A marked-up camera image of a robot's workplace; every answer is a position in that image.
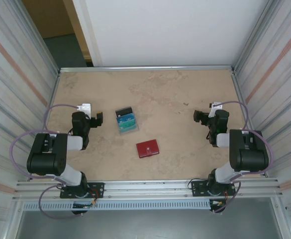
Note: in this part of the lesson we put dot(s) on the red leather card holder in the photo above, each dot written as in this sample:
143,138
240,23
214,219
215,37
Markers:
147,149

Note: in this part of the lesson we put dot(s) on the wide aluminium mounting rail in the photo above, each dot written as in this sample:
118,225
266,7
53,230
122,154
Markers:
147,185

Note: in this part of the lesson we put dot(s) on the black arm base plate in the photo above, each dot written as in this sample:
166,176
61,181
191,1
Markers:
196,189
99,190

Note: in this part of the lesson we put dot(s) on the aluminium cross rail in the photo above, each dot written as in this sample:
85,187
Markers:
147,67

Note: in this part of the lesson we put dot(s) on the white door frame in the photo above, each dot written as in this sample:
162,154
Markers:
85,25

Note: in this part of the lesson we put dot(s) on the aluminium frame post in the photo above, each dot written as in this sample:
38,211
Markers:
41,37
252,37

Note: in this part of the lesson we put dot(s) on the aluminium side rail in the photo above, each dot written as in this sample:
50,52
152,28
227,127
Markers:
238,89
54,89

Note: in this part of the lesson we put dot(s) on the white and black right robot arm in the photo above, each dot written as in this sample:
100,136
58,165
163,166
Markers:
249,156

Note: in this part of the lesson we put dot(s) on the small green circuit board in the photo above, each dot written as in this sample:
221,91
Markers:
81,205

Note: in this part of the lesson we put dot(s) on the blue plastic card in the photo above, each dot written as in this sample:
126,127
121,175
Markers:
125,120

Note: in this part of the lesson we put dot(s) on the translucent ribbed side panel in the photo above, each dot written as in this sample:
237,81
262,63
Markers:
6,87
284,87

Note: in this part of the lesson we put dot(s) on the clear acrylic card stand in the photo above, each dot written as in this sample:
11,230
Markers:
130,132

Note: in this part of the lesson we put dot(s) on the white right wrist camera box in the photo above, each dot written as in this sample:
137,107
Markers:
213,112

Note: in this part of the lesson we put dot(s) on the brown wooden door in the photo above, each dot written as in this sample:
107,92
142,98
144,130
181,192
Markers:
53,17

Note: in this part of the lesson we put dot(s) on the plain black card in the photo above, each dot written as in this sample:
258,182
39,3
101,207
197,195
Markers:
124,110

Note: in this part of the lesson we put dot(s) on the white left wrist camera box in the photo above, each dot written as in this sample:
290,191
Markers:
85,107

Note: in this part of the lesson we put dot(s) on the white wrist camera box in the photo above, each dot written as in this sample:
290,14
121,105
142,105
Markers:
85,107
213,112

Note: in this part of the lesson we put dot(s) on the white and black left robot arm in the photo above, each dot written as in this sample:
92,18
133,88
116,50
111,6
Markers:
45,159

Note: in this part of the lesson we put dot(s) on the grey metal lower shelf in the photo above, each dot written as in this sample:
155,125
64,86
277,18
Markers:
147,226

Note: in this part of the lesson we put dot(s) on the teal plastic card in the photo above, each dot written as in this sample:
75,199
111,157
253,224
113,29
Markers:
127,127

